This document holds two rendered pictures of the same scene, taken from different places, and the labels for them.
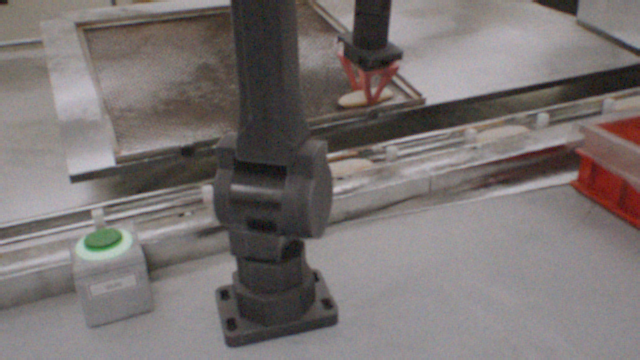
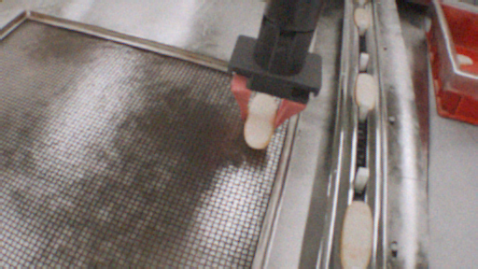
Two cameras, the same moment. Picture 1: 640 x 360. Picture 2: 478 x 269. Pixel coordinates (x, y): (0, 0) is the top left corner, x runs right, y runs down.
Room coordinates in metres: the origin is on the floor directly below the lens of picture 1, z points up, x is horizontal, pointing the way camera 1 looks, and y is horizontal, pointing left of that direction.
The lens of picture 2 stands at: (0.79, 0.21, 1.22)
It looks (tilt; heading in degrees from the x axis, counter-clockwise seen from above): 45 degrees down; 307
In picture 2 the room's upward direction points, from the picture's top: straight up
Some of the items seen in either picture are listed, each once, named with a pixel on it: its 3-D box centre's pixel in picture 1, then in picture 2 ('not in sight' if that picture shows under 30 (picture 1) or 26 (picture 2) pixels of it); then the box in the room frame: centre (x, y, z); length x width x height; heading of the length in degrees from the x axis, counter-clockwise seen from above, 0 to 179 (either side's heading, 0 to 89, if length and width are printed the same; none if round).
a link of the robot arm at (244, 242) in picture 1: (270, 206); not in sight; (0.55, 0.05, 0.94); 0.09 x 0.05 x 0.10; 161
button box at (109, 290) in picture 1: (113, 285); not in sight; (0.56, 0.23, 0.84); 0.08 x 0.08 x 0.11; 22
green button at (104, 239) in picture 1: (104, 243); not in sight; (0.56, 0.23, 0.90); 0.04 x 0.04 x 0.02
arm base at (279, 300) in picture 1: (273, 280); not in sight; (0.53, 0.06, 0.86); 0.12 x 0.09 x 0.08; 105
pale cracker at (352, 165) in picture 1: (341, 167); (358, 233); (0.80, -0.03, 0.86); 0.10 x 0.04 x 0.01; 112
